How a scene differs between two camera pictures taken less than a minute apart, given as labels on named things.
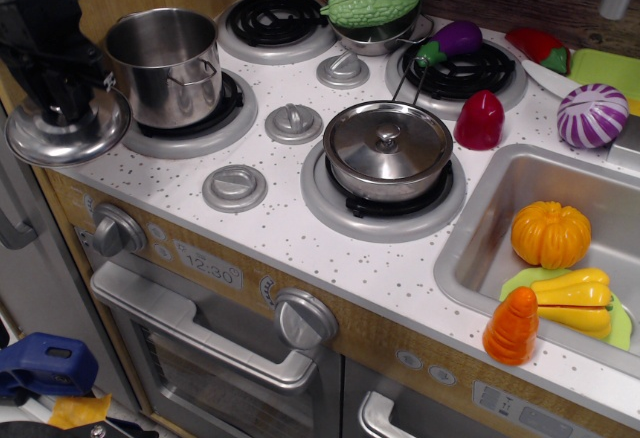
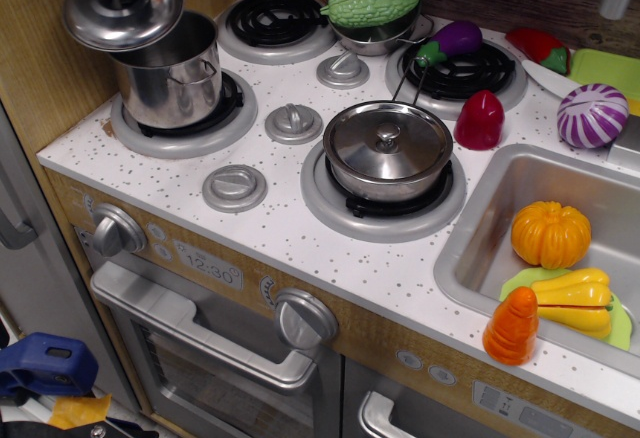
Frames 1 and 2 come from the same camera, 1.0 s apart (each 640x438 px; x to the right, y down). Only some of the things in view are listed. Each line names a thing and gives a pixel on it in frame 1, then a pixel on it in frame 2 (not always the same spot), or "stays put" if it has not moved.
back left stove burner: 274,28 stays put
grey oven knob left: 116,232 stays put
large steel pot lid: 31,132 → 139,25
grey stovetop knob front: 234,188 stays put
